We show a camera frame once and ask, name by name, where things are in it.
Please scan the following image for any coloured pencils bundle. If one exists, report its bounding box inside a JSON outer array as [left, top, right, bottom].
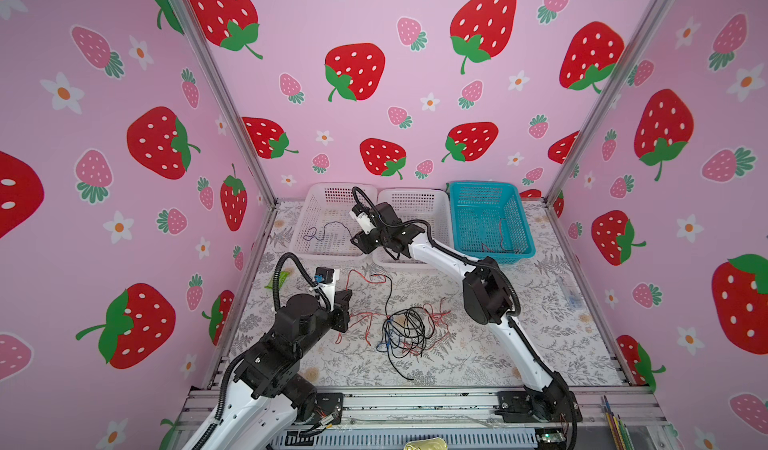
[[601, 395, 634, 450]]

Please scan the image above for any aluminium corner post right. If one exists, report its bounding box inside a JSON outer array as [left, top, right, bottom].
[[544, 0, 676, 209]]

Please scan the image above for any left white plastic basket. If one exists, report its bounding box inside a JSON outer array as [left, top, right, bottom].
[[289, 183, 366, 262]]

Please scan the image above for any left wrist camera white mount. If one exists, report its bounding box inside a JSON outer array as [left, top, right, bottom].
[[314, 266, 337, 298]]

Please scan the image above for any gold foil object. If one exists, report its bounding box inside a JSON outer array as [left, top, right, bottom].
[[403, 437, 448, 450]]

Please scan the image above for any blue cable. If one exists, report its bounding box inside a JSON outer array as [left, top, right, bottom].
[[301, 220, 356, 242]]

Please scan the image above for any aluminium corner post left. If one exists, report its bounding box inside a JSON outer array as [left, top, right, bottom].
[[168, 0, 276, 207]]

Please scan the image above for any aluminium corner post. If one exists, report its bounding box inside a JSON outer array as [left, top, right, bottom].
[[544, 0, 676, 209], [168, 0, 276, 207]]

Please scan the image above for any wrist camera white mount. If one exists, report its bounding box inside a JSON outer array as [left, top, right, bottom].
[[350, 204, 375, 234], [314, 266, 337, 298]]

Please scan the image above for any teal plastic basket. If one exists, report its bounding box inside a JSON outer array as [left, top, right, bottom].
[[448, 181, 536, 265]]

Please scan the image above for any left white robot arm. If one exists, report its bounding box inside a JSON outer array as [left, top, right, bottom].
[[184, 252, 352, 449]]

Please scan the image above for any middle white plastic basket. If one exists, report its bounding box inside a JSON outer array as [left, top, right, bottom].
[[372, 189, 454, 271]]

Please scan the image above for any black cable bundle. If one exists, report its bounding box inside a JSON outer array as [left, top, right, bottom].
[[374, 272, 452, 383]]

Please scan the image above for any aluminium front rail base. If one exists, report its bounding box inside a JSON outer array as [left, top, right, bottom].
[[179, 385, 670, 450]]

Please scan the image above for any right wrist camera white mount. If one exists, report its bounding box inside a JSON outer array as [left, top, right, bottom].
[[350, 204, 375, 234]]

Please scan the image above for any red black cable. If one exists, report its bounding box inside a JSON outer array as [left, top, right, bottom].
[[473, 217, 523, 254]]

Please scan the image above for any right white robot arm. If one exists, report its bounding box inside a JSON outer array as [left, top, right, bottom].
[[350, 186, 579, 429]]

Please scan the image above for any white plastic basket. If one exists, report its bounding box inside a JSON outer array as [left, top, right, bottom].
[[289, 183, 366, 262], [372, 189, 454, 271]]

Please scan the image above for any green small packet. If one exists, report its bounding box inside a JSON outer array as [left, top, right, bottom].
[[265, 271, 292, 290]]

